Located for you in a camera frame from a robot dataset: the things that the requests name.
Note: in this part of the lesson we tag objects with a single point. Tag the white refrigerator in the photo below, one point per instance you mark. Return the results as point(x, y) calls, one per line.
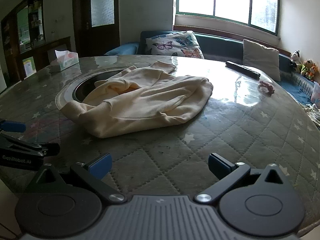
point(2, 80)

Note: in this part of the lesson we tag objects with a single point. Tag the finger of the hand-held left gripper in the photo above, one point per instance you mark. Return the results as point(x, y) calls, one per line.
point(12, 126)
point(37, 148)

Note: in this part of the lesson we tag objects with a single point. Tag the round black built-in cooktop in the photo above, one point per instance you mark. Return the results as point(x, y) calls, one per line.
point(82, 87)

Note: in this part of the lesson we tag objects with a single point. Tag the green and yellow plush toy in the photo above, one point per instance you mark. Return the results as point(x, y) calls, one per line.
point(306, 67)

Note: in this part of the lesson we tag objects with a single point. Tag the plain white pillow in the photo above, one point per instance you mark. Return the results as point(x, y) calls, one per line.
point(261, 57)

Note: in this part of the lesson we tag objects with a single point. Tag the orange plush toy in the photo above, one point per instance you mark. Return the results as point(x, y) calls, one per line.
point(313, 73)

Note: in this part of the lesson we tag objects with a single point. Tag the tissue box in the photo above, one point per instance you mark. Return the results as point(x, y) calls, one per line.
point(66, 62)

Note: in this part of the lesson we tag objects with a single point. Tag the dark wooden door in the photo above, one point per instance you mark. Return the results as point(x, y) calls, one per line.
point(82, 30)

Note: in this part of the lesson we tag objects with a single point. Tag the black remote control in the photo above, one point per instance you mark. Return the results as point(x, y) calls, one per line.
point(242, 68)

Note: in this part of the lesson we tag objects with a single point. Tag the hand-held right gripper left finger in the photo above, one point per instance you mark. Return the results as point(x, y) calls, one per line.
point(101, 166)

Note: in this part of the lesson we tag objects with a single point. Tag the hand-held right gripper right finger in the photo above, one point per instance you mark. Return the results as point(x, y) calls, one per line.
point(218, 166)

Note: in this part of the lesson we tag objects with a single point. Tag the teal sofa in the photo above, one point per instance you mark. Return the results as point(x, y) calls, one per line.
point(220, 45)

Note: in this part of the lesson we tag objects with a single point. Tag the translucent plastic container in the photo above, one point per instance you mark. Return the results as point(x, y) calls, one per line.
point(316, 91)

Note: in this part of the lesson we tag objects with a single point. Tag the green and white box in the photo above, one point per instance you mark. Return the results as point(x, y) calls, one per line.
point(29, 65)

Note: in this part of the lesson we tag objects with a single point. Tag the cream knit garment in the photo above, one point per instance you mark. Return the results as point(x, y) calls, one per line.
point(150, 100)

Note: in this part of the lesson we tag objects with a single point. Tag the green framed window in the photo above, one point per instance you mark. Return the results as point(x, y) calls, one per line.
point(225, 0)

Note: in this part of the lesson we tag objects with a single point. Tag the butterfly print pillow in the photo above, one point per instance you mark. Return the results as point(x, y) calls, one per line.
point(172, 45)

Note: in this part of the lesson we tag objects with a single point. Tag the dark wooden cabinet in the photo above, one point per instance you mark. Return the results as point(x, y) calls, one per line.
point(47, 50)

